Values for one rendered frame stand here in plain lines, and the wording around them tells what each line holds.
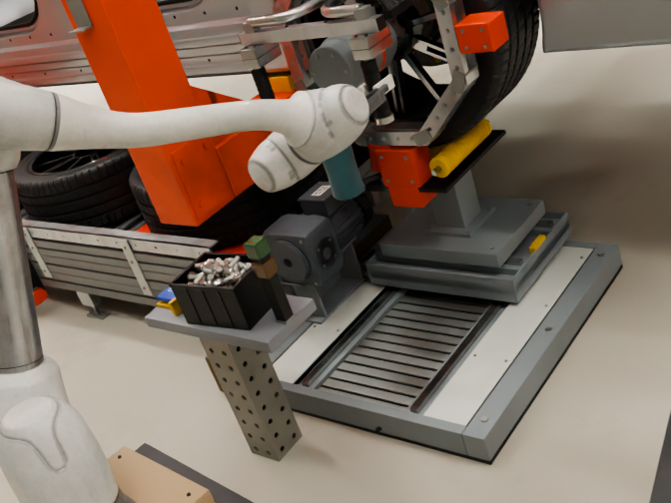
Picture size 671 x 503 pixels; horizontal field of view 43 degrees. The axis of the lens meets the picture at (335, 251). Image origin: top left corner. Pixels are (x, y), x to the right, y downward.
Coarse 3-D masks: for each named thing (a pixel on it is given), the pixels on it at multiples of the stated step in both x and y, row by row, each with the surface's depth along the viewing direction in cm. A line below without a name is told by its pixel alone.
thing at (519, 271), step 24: (552, 216) 256; (528, 240) 250; (552, 240) 247; (384, 264) 258; (408, 264) 258; (432, 264) 253; (456, 264) 247; (504, 264) 238; (528, 264) 237; (432, 288) 251; (456, 288) 245; (480, 288) 239; (504, 288) 234; (528, 288) 238
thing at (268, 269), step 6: (270, 258) 185; (252, 264) 185; (258, 264) 184; (264, 264) 183; (270, 264) 185; (276, 264) 186; (258, 270) 185; (264, 270) 184; (270, 270) 185; (276, 270) 186; (258, 276) 186; (264, 276) 185; (270, 276) 185
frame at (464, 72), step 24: (288, 0) 220; (432, 0) 194; (456, 0) 196; (288, 24) 225; (288, 48) 229; (456, 48) 198; (456, 72) 201; (456, 96) 205; (432, 120) 213; (360, 144) 233; (384, 144) 227; (408, 144) 222
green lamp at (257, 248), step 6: (252, 240) 183; (258, 240) 182; (264, 240) 183; (246, 246) 182; (252, 246) 181; (258, 246) 181; (264, 246) 183; (252, 252) 183; (258, 252) 182; (264, 252) 183; (252, 258) 184; (258, 258) 182
